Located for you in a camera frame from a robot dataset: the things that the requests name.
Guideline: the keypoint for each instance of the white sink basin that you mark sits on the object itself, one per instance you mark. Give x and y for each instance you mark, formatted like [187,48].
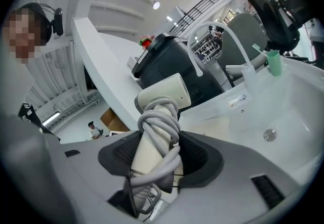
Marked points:
[286,106]

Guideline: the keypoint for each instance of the red and green toy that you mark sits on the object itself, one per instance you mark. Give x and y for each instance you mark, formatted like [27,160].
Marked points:
[146,42]

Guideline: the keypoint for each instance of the small white box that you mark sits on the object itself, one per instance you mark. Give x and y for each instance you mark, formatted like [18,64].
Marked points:
[132,62]

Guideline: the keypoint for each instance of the black mesh office chair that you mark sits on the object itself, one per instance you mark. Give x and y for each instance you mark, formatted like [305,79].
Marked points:
[278,23]

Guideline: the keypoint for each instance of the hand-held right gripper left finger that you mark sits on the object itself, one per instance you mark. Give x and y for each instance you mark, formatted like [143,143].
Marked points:
[83,180]

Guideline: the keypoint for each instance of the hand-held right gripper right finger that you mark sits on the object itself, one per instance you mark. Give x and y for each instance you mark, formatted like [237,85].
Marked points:
[227,192]

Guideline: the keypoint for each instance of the clear plastic wrapper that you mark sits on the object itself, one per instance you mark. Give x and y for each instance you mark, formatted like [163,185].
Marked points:
[236,100]

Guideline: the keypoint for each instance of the black head-worn camera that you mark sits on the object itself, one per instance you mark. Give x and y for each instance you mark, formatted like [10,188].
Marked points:
[57,22]

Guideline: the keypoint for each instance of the black stair railing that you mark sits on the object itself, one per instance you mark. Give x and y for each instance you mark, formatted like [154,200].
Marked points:
[200,9]

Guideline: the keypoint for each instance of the round ceiling light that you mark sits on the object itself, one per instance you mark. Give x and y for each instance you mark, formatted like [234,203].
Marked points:
[156,5]

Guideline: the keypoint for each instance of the person's head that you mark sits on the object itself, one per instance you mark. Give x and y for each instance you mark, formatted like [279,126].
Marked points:
[22,36]

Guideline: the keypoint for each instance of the grey chair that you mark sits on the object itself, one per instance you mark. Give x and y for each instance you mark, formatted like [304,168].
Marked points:
[243,33]

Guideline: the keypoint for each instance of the green and white toothbrush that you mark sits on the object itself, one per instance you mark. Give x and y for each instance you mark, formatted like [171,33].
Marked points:
[259,49]

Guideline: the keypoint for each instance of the white curved faucet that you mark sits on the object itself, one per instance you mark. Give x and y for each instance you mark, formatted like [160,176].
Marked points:
[219,25]

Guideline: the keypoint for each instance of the black printer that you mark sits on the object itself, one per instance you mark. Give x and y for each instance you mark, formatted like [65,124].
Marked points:
[172,63]

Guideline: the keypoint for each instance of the long tube ceiling light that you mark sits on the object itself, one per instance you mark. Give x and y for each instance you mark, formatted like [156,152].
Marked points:
[51,118]

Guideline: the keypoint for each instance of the green plastic cup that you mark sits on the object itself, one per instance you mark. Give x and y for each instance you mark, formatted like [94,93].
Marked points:
[274,63]

